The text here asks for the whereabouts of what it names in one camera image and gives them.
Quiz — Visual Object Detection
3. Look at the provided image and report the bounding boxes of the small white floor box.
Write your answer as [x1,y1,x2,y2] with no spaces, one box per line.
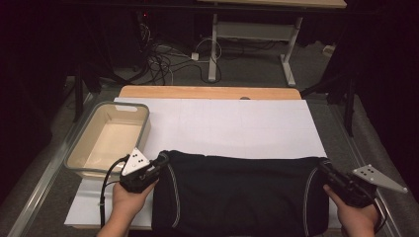
[321,43,336,57]

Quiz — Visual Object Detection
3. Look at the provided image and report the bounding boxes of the white table cover sheet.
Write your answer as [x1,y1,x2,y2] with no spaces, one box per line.
[63,97,344,229]

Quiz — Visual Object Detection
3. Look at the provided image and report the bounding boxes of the person's right hand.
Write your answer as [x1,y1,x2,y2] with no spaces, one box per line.
[322,184,380,237]

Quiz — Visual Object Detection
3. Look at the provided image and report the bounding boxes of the tangle of floor cables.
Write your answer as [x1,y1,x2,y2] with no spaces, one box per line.
[136,19,225,87]

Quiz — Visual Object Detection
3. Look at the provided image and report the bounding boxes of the beige plastic bin grey rim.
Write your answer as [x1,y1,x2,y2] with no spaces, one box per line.
[63,101,152,181]

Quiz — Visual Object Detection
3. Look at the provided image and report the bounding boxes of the right hand-held gripper black cable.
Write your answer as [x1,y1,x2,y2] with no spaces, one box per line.
[372,194,390,234]

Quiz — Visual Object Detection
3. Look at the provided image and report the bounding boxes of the person's left hand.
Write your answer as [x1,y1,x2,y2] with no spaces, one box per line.
[112,179,159,222]

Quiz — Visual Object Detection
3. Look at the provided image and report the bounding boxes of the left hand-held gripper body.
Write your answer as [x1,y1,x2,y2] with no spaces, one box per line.
[119,147,162,195]

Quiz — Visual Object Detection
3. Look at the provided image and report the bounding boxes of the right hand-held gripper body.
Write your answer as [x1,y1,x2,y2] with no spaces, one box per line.
[324,163,409,209]

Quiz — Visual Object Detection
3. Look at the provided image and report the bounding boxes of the navy knit sweater white stripes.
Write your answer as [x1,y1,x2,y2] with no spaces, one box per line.
[150,149,331,237]

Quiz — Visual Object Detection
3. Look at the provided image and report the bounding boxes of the left hand-held gripper black cable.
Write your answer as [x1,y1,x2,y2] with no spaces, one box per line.
[99,154,131,228]

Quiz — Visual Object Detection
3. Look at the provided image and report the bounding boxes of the hand-held gripper black cable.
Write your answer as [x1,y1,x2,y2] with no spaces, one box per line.
[372,194,390,234]
[99,154,131,228]

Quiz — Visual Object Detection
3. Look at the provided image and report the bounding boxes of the black metal stand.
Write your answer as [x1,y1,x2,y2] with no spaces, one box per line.
[67,62,115,123]
[298,73,360,138]

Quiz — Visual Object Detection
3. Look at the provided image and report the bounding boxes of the white-legged background desk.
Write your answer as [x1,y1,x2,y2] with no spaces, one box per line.
[197,0,348,88]

